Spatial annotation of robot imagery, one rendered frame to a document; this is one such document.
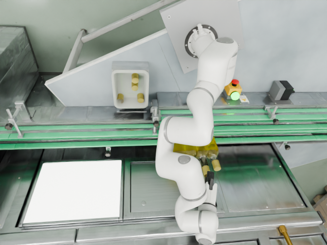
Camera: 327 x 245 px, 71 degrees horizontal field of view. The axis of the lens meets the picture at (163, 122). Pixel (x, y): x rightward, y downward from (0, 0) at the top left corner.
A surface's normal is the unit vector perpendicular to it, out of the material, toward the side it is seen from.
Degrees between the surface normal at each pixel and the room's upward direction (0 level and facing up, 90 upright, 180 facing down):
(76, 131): 90
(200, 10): 3
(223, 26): 3
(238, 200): 90
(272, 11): 0
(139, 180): 90
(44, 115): 90
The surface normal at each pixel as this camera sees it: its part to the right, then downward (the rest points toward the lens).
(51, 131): 0.07, -0.73
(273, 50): 0.11, 0.69
